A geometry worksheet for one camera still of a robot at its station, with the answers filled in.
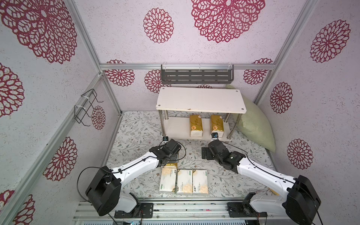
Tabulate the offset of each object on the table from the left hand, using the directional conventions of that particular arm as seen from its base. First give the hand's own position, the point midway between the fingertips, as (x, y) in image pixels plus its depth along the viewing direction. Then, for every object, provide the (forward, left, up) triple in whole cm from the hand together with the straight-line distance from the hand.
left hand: (169, 157), depth 85 cm
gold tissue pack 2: (+20, -18, +4) cm, 27 cm away
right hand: (+4, -23, +5) cm, 24 cm away
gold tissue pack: (+21, -32, +5) cm, 39 cm away
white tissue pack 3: (-15, -18, -2) cm, 24 cm away
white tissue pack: (-12, 0, -4) cm, 13 cm away
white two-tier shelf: (+45, -19, -10) cm, 50 cm away
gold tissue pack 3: (-5, -2, -1) cm, 5 cm away
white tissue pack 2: (-13, -9, -3) cm, 17 cm away
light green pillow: (+13, -51, +16) cm, 55 cm away
